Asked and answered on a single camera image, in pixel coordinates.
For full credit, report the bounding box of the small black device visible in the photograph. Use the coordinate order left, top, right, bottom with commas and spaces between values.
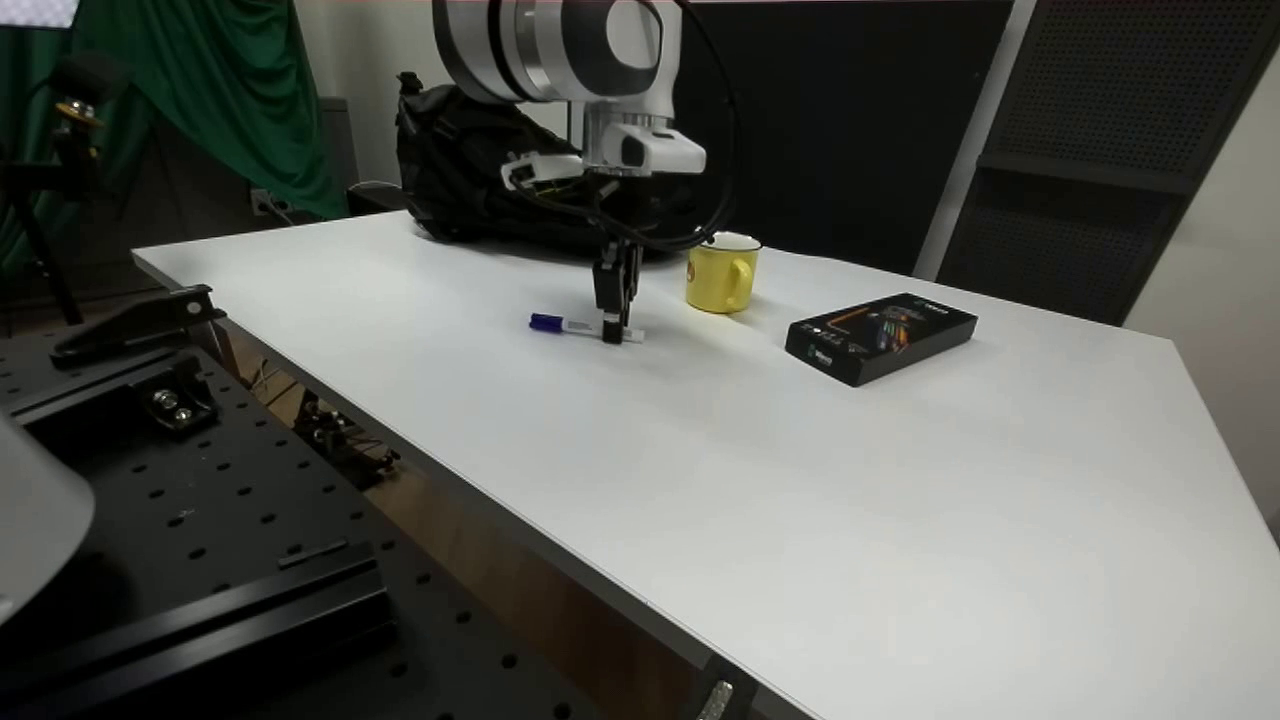
138, 374, 223, 440

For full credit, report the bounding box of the white flat panel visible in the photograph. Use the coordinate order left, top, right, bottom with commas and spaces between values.
0, 0, 85, 31

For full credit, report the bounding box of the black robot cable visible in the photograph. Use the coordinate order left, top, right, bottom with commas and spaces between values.
671, 0, 739, 258

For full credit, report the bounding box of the yellow enamel mug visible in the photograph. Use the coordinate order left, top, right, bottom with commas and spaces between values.
685, 225, 764, 319

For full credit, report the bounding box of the black perforated breadboard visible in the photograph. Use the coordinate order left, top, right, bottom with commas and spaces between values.
0, 316, 613, 720

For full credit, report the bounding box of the green curtain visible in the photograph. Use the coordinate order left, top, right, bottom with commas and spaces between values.
0, 0, 352, 275

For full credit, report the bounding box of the white marker blue cap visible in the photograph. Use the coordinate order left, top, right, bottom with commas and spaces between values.
524, 309, 650, 346

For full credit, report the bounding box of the black metal rail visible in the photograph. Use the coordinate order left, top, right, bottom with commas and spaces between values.
0, 553, 400, 720

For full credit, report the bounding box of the black table bracket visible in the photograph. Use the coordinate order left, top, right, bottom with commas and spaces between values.
291, 383, 403, 491

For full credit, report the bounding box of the white curved shade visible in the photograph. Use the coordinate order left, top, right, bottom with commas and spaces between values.
0, 411, 99, 634

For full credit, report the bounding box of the black hex key box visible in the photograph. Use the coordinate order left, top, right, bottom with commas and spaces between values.
780, 287, 981, 393

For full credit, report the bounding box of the black panel board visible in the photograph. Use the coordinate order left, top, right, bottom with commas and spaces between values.
665, 0, 1018, 275

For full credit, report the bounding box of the black backpack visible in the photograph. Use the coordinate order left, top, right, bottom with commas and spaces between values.
394, 73, 726, 266

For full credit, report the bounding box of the white vertical post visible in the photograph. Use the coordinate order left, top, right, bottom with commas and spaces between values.
914, 0, 1039, 286

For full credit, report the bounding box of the black clamp tool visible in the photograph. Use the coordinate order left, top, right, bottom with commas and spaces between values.
47, 280, 234, 374

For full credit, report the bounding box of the black shelf cabinet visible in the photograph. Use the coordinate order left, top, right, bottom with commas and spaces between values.
938, 0, 1280, 327

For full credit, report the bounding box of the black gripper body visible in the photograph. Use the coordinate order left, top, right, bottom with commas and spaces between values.
584, 169, 671, 260

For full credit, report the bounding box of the camera on black tripod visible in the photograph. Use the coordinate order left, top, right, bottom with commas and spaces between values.
0, 51, 131, 333

